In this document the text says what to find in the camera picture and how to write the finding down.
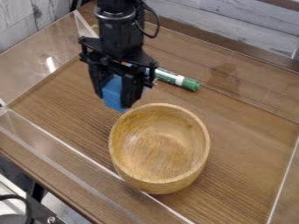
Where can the black metal table frame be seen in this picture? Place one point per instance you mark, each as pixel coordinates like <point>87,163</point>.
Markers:
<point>36,214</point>

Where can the blue rectangular block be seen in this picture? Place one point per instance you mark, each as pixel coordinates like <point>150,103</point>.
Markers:
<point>111,94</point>

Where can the brown wooden bowl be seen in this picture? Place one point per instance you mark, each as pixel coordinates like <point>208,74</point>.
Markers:
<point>159,145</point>

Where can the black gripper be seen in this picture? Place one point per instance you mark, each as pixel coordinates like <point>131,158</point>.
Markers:
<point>135,67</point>

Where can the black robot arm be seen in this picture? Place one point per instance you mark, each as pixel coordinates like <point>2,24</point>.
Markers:
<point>122,26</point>

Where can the green white marker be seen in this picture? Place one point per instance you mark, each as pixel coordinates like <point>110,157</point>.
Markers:
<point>176,79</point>

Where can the clear acrylic tray walls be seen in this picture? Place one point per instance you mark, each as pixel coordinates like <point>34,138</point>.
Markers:
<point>54,130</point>

